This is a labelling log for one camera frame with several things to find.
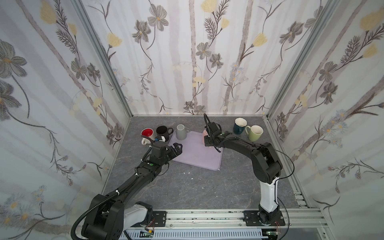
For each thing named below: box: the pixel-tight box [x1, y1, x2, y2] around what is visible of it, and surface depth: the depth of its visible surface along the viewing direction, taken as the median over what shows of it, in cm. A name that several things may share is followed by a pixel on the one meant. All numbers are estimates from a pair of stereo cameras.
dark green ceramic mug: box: [233, 117, 248, 135], surface depth 106 cm
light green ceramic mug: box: [245, 125, 264, 142], surface depth 103 cm
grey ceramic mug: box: [176, 124, 191, 140], surface depth 103 cm
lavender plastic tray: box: [168, 130, 224, 171], surface depth 100 cm
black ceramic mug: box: [156, 125, 174, 142], surface depth 103 cm
